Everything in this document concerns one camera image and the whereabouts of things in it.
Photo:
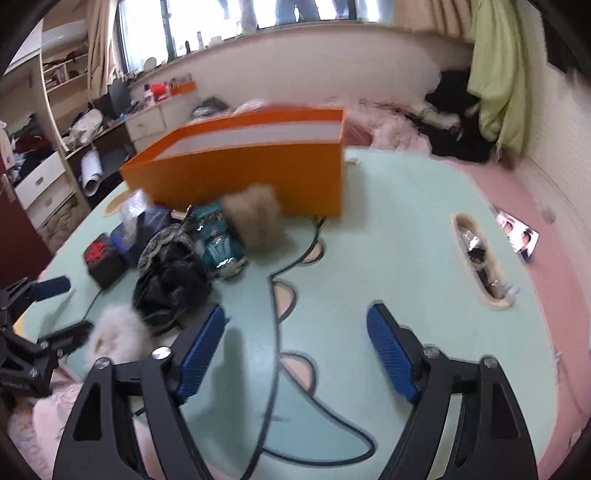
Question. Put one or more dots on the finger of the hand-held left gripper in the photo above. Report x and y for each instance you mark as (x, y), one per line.
(69, 336)
(53, 286)

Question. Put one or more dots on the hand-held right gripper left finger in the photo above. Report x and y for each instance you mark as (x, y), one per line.
(203, 350)

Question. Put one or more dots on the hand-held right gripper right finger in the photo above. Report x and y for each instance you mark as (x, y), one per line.
(392, 350)

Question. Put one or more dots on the white fur pompom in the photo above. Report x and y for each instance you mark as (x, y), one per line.
(120, 332)

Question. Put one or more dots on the black fabric bundle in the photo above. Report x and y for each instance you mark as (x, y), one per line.
(171, 286)

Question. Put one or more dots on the blue tin box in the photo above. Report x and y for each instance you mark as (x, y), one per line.
(127, 240)

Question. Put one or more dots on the green toy truck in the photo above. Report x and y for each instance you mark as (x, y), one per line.
(221, 249)

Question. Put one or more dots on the brown fur pompom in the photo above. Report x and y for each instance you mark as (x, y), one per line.
(254, 217)

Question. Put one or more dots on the orange cardboard box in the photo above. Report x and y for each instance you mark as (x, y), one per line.
(254, 175)

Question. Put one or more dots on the mint green cartoon desktop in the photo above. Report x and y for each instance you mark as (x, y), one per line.
(392, 230)

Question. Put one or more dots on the dark red door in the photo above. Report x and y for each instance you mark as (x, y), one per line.
(18, 230)

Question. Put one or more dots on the beige crumpled bedding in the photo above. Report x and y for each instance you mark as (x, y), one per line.
(60, 219)

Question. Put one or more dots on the white drawer unit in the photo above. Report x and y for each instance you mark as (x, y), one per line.
(39, 177)

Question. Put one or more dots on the clear plastic wrapper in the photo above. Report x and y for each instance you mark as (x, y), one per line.
(136, 207)

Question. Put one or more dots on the grey lace cloth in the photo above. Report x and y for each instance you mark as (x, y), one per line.
(161, 242)

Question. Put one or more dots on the rolled white paper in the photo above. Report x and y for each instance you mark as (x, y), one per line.
(91, 173)

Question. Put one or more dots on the silver foil wrapper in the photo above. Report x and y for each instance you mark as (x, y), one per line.
(503, 290)

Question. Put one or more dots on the white cloth bundle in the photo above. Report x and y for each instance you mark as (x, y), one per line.
(87, 121)

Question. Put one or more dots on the printed photo card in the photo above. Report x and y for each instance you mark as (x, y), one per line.
(521, 237)

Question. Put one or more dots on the white drawer cabinet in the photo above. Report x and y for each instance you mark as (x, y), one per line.
(145, 123)

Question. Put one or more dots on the white bookshelf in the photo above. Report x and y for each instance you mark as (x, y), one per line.
(69, 84)

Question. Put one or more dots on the black clothes pile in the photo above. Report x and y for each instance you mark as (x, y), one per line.
(457, 138)

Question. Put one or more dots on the red container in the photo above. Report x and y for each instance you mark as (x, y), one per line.
(159, 90)

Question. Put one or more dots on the pink floral quilt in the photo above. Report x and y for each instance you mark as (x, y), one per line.
(392, 127)

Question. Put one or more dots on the orange storage bin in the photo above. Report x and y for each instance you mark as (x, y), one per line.
(184, 88)

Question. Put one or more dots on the beige garment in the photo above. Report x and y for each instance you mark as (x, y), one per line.
(438, 117)

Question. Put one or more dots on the grey folded garment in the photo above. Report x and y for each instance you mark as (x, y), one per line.
(210, 106)

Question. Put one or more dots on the beige curtain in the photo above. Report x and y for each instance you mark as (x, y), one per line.
(452, 14)
(99, 46)

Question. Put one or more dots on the light green hanging cloth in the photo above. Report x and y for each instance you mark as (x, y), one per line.
(498, 69)

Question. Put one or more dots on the window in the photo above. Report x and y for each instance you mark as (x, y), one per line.
(207, 23)

